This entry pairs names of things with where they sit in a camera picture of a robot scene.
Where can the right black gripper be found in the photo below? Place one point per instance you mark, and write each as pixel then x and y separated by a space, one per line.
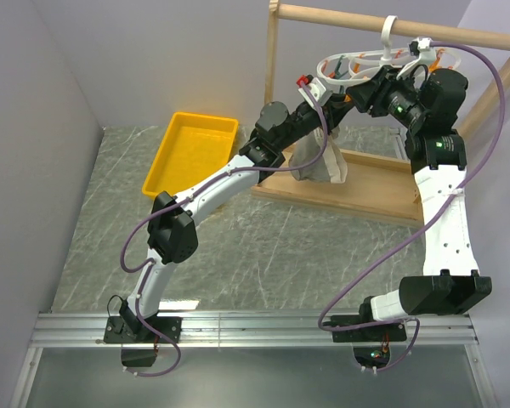
pixel 364 94

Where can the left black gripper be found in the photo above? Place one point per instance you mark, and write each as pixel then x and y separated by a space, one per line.
pixel 335 110

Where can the grey underwear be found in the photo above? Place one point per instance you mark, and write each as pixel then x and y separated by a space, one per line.
pixel 330 167

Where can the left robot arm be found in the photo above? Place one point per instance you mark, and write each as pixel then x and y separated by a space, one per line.
pixel 172 224

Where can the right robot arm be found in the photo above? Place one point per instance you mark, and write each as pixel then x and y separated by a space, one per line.
pixel 450 283

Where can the white round clip hanger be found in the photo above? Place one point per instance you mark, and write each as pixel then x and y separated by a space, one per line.
pixel 363 66

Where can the teal clothespin front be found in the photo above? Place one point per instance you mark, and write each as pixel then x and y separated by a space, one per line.
pixel 337 73

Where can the wooden hanging rack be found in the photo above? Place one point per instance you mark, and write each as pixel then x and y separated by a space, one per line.
pixel 377 187

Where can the yellow plastic tray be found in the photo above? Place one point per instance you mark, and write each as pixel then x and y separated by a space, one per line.
pixel 193 148

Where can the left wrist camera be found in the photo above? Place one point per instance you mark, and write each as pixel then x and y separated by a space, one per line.
pixel 313 90

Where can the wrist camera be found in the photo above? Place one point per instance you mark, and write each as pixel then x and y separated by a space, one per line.
pixel 423 51
pixel 313 90

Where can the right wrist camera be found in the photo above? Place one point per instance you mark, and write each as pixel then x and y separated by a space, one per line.
pixel 423 51

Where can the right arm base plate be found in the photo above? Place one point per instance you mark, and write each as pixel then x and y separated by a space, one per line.
pixel 393 332

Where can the aluminium mounting rail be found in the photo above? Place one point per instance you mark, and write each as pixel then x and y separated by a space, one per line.
pixel 230 329

